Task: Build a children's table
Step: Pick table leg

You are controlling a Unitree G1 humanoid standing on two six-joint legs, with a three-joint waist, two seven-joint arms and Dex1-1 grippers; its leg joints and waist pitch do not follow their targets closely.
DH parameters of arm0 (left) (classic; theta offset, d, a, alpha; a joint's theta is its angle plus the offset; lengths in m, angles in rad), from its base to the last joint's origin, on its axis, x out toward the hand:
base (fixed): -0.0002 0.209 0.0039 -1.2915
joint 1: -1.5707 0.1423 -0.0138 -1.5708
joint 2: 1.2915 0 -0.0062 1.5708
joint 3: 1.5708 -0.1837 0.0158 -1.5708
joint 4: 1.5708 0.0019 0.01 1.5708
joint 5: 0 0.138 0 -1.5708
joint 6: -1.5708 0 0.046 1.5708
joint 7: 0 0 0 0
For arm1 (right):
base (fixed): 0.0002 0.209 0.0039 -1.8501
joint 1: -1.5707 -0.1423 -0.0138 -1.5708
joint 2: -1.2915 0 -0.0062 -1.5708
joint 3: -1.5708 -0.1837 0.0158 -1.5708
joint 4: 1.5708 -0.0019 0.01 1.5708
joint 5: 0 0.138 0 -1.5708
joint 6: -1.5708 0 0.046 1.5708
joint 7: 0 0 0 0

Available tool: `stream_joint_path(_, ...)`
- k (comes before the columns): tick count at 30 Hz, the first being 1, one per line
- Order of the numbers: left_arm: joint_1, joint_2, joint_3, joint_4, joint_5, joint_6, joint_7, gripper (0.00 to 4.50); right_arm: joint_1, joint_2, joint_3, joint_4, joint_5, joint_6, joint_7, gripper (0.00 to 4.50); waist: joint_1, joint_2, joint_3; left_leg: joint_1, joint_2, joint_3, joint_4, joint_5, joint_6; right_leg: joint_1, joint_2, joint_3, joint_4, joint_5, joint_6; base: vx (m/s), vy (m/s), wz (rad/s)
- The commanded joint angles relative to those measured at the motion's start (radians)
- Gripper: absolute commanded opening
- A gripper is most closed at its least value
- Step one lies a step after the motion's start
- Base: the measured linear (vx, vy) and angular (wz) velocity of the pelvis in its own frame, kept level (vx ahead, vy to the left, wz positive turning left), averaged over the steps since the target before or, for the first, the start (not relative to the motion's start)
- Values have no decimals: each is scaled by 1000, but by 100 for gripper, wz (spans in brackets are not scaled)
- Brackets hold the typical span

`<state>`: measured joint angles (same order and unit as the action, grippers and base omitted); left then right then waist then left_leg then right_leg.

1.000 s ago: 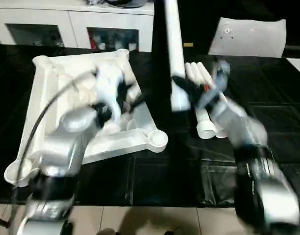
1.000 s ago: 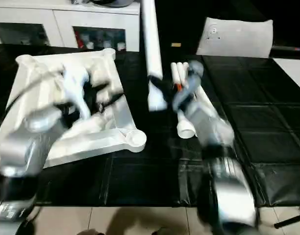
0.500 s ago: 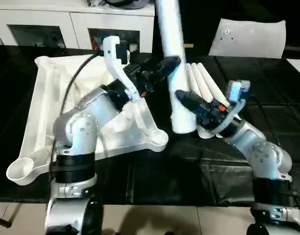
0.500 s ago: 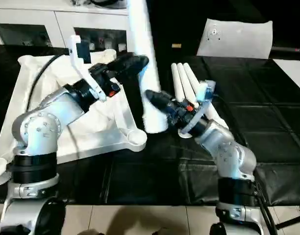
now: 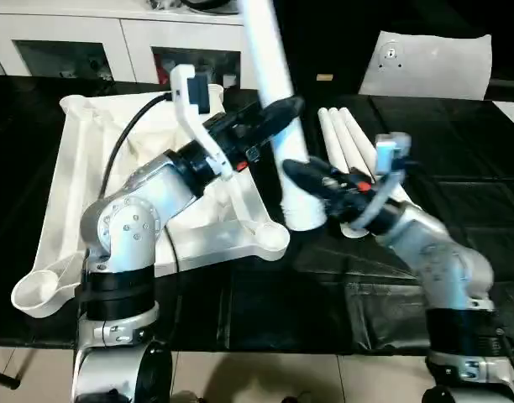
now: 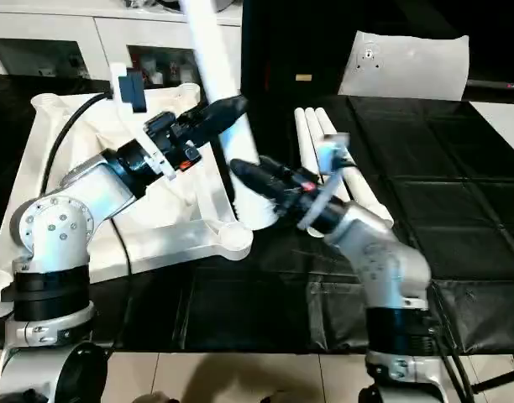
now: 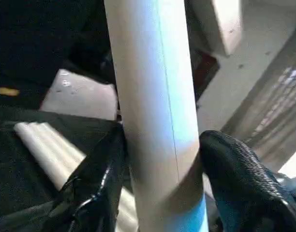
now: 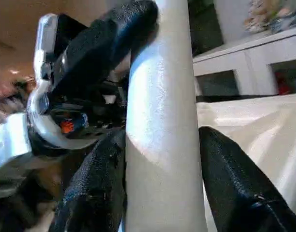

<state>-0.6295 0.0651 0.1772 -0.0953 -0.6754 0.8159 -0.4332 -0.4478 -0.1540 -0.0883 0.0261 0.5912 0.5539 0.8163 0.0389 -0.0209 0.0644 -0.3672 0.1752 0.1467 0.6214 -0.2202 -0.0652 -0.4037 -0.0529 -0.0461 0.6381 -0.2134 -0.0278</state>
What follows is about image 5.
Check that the white plastic table leg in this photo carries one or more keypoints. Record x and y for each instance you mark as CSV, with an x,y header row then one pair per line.
x,y
265,54
330,134
343,134
356,134

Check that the black padded work mat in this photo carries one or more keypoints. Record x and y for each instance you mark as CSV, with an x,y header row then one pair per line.
x,y
450,138

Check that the white cabinet with glass doors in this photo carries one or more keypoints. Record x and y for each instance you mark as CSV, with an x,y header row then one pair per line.
x,y
127,42

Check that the black metal bar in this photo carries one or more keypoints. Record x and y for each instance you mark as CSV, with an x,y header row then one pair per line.
x,y
5,378

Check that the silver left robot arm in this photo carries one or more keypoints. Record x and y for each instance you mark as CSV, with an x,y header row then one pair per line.
x,y
127,226

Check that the grey black helmet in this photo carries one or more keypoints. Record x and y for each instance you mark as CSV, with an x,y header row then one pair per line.
x,y
213,5

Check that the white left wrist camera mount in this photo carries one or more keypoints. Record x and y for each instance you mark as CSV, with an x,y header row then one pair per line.
x,y
185,101

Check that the red bottle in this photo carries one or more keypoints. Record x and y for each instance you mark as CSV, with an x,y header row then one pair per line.
x,y
161,67

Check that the small white jar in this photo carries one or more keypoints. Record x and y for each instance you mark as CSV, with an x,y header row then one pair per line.
x,y
230,81

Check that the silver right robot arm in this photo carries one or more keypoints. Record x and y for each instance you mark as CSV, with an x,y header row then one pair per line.
x,y
450,260

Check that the small gold label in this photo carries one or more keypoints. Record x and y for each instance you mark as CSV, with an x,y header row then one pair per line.
x,y
325,77

